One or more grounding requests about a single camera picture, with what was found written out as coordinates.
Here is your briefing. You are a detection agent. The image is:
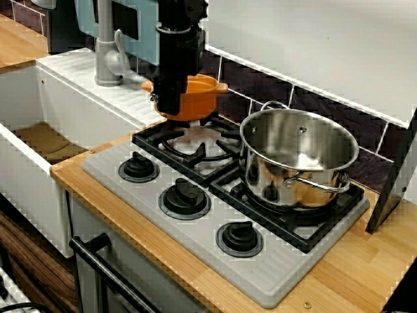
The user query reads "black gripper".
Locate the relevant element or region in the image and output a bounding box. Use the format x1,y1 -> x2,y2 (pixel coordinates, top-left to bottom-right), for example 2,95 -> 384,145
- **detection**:
152,26 -> 207,117

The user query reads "orange plastic pot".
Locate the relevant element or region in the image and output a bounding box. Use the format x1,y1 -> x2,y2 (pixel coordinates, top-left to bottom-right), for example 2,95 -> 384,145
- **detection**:
141,73 -> 229,122

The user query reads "black stove knob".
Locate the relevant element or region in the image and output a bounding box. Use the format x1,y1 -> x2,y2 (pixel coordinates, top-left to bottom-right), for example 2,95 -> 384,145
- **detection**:
117,151 -> 160,183
216,220 -> 264,258
158,177 -> 209,220

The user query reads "stainless steel pot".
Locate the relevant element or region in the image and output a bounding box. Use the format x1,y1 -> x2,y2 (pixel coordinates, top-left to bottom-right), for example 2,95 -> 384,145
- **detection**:
238,100 -> 360,209

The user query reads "grey toy stove panel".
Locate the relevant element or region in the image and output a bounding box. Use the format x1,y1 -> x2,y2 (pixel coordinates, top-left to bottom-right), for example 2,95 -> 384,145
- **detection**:
80,119 -> 371,309

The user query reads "black burner grate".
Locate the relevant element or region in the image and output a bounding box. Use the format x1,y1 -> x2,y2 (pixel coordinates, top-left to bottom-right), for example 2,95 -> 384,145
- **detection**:
131,117 -> 244,187
208,175 -> 366,254

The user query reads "teal box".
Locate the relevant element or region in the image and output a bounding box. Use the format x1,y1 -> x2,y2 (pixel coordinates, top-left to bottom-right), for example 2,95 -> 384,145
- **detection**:
74,0 -> 161,68

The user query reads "grey toy faucet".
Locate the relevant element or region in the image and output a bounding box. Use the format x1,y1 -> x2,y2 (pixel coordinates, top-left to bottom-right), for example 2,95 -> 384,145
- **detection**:
94,0 -> 126,87

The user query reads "white toy sink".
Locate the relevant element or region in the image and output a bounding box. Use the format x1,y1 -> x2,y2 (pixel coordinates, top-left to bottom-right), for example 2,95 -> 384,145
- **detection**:
0,47 -> 167,258

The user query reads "white toy oven front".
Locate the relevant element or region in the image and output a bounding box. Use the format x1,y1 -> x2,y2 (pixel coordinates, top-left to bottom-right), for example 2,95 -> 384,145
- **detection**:
66,195 -> 209,313

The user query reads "black side panel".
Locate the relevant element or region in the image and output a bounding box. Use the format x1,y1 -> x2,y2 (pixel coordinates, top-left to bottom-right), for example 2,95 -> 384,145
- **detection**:
364,107 -> 417,234

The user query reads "black board corner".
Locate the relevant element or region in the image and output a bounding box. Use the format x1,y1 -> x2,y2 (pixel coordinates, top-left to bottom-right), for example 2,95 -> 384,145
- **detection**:
379,260 -> 417,313

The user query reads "black oven door handle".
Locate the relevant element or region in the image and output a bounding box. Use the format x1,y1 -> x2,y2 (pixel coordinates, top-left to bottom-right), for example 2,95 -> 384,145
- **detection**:
68,233 -> 164,313

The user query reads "black cable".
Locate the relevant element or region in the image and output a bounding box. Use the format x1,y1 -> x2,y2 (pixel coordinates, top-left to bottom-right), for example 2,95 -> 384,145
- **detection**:
0,301 -> 43,313

